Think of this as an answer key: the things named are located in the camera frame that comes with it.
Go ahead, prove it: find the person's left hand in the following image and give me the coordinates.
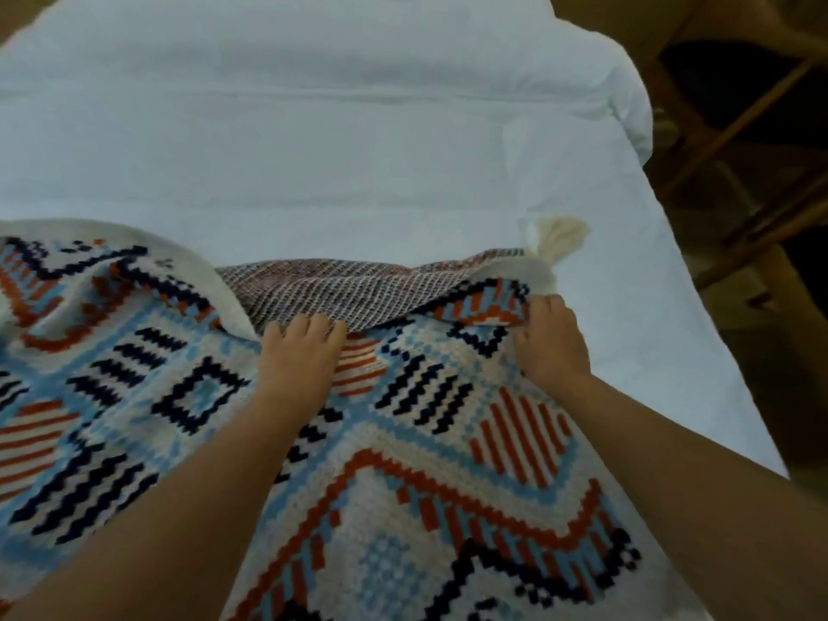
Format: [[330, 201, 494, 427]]
[[254, 314, 349, 422]]

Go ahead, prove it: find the person's right hand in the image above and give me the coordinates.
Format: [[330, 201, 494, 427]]
[[514, 295, 593, 398]]

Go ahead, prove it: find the patterned woven blanket with tassel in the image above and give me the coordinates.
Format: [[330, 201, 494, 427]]
[[0, 216, 712, 621]]

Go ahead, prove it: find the person's right forearm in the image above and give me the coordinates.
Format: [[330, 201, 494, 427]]
[[555, 373, 828, 621]]

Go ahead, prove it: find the person's left forearm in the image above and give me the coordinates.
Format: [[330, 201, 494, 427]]
[[0, 389, 324, 621]]

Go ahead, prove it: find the white bed sheet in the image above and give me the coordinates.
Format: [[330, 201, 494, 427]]
[[0, 0, 789, 479]]

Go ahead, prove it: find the wooden chair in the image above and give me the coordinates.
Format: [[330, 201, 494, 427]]
[[550, 0, 828, 304]]

